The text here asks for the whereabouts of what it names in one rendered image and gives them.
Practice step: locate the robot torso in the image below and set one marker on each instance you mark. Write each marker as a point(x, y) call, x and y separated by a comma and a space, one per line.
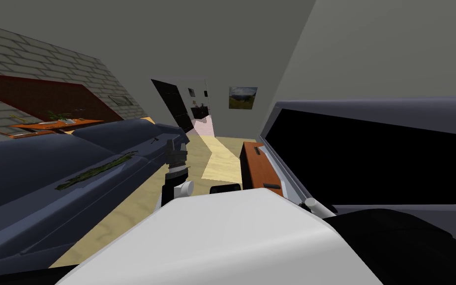
point(228, 237)

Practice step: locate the orange table with plants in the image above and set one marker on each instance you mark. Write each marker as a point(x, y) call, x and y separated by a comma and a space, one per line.
point(54, 125)

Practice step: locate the dark blue sofa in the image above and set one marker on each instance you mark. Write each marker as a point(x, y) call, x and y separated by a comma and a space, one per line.
point(26, 186)

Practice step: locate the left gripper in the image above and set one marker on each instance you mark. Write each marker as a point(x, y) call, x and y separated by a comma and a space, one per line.
point(176, 153)

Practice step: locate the large black television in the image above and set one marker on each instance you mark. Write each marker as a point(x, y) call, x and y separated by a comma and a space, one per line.
point(362, 158)

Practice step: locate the landscape picture on wall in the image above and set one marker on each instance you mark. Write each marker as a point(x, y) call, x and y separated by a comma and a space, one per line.
point(243, 97)

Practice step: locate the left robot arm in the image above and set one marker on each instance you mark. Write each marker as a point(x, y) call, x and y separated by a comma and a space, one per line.
point(171, 189)

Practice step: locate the dark red wall panel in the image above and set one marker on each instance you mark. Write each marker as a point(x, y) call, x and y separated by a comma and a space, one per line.
point(34, 97)

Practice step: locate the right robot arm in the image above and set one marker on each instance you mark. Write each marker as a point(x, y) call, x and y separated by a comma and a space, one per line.
point(410, 249)

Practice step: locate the orange wooden cabinet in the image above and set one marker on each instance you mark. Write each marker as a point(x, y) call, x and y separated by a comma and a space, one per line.
point(257, 168)

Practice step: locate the black door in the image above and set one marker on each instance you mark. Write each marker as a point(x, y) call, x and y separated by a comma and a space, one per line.
point(172, 105)

